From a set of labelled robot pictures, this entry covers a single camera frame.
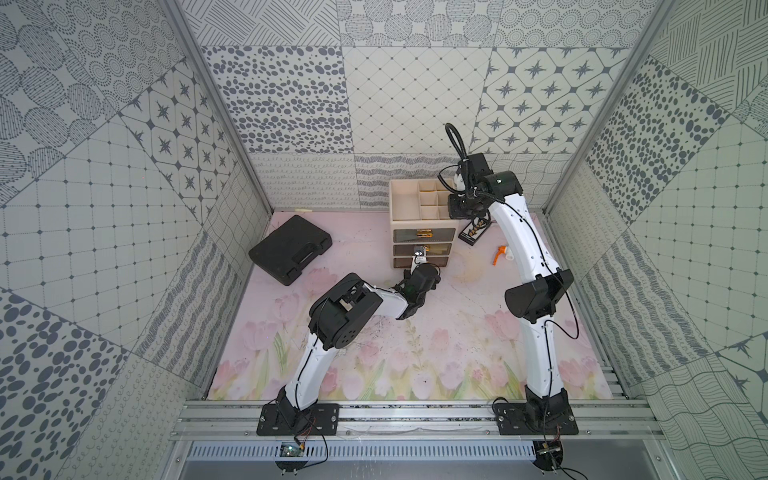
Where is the white glue bottle orange cap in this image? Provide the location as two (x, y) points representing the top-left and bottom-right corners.
(492, 245), (515, 266)

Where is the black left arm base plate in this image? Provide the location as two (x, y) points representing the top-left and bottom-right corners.
(257, 403), (339, 437)

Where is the black plastic tool case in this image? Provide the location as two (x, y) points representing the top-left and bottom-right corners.
(248, 215), (333, 286)

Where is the floral pink table mat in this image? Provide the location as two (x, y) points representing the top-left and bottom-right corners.
(206, 209), (613, 402)

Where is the aluminium mounting rail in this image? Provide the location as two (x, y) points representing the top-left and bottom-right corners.
(166, 399), (670, 472)

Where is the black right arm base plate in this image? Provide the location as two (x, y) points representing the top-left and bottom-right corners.
(491, 402), (579, 437)

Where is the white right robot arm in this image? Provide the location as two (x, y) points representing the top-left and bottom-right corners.
(438, 123), (573, 432)

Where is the beige drawer organizer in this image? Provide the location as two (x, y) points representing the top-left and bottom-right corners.
(389, 179), (461, 266)

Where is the black battery holder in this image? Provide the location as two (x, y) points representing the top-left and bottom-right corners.
(458, 218), (492, 246)

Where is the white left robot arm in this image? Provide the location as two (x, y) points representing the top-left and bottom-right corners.
(276, 262), (441, 427)

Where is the translucent drawer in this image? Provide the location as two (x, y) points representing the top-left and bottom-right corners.
(393, 243), (452, 257)
(393, 256), (449, 269)
(393, 228), (456, 243)

